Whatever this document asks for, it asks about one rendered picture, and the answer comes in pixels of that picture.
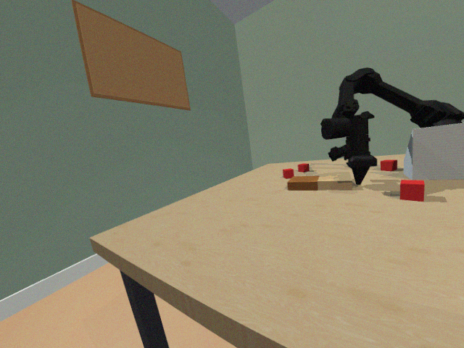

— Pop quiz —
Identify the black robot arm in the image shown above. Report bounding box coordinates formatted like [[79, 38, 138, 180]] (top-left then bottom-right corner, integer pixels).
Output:
[[321, 68, 464, 161]]

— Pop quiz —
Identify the red square block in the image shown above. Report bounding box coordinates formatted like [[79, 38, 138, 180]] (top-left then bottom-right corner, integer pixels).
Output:
[[283, 168, 294, 179], [297, 164, 310, 173], [400, 180, 425, 202], [381, 160, 397, 171]]

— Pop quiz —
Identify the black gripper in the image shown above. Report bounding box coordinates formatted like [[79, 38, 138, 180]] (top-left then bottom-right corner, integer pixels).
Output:
[[344, 135, 377, 185]]

